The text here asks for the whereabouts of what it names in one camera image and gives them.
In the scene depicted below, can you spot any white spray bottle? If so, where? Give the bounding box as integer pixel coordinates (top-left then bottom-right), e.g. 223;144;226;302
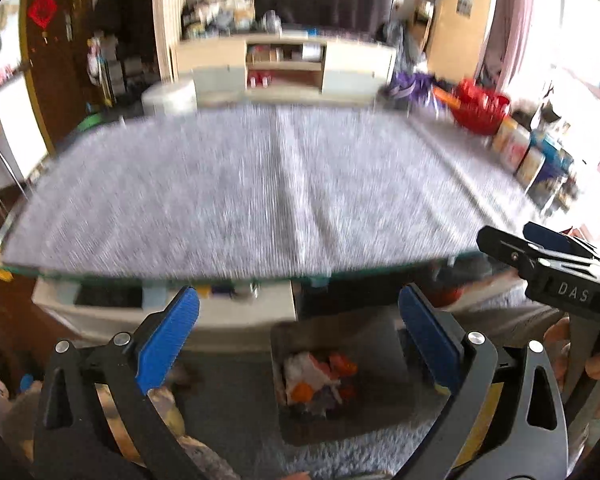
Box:
87;35;113;106

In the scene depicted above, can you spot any stack of assorted boxes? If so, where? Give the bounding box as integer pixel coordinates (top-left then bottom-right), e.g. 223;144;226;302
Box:
182;0;256;41

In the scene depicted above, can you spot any white round stool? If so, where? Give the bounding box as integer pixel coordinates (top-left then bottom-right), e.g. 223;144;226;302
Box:
141;80;198;118

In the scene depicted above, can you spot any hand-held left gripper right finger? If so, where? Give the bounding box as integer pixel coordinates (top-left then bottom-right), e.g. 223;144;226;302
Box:
398;283;570;480

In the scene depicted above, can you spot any dark brown door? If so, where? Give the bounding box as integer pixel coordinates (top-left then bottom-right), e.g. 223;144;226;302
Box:
20;0;156;151

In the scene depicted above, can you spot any red door decoration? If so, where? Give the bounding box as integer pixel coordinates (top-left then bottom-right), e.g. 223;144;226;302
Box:
27;0;59;41

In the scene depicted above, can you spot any yellow printed box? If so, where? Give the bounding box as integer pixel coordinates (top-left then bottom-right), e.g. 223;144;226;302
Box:
515;147;547;186

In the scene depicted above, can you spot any metal frame chair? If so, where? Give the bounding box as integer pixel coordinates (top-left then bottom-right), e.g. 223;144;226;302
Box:
0;145;31;241

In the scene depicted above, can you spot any red mesh basket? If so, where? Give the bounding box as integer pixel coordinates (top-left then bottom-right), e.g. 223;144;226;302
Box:
450;79;512;135

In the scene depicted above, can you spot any beige tv cabinet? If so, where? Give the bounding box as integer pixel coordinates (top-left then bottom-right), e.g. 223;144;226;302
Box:
172;35;398;106

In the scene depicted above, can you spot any brown patterned cloth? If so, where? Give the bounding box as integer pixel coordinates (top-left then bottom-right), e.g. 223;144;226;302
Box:
150;387;241;480

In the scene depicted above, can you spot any orange toy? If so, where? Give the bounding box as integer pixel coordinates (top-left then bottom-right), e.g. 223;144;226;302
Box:
432;87;463;108

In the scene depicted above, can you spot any pink curtain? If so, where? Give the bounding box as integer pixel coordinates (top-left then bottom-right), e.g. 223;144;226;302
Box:
497;0;541;96

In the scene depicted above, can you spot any blue box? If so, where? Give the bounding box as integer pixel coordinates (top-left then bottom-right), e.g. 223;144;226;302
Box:
530;135;576;211

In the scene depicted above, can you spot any narrow printed box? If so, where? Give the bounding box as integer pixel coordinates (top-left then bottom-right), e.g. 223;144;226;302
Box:
492;116;517;160

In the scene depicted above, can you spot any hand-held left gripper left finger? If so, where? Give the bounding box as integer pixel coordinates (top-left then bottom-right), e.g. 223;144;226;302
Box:
32;285;202;480

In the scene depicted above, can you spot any light wooden panel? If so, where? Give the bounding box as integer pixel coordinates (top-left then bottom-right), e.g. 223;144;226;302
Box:
425;0;501;68

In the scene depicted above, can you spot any window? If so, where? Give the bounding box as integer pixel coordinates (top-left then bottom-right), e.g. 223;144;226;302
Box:
535;0;600;161

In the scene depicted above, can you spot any grey felt table mat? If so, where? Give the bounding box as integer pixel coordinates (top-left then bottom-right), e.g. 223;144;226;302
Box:
0;102;536;281

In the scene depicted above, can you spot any dark grey trash bin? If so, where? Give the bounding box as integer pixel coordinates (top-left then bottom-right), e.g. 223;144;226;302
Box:
270;317;421;446

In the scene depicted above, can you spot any white cabinet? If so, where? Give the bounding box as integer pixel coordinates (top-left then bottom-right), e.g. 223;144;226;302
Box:
0;77;51;186

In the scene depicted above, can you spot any white coffee table base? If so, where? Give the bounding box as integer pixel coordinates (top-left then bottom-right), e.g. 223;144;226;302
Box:
32;277;298;356

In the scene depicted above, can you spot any purple bag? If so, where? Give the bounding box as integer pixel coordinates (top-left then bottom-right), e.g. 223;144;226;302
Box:
384;72;453;111

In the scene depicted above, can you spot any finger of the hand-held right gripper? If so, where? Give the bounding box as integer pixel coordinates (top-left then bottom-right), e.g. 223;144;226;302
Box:
522;221;600;262
477;226;537;277

